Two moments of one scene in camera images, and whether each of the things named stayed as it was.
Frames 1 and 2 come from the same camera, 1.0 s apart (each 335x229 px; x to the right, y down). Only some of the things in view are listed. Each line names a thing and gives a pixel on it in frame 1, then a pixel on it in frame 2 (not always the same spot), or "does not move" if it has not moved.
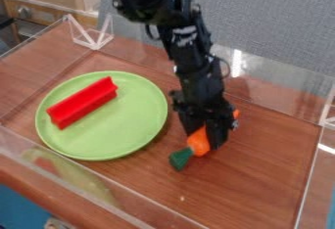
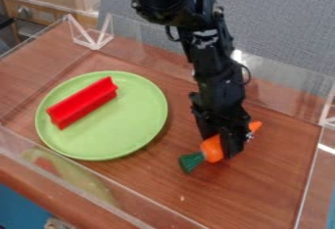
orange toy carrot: x=198 y=144 → x=210 y=151
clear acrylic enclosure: x=88 y=133 does not move
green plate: x=114 y=131 does not move
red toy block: x=82 y=102 does not move
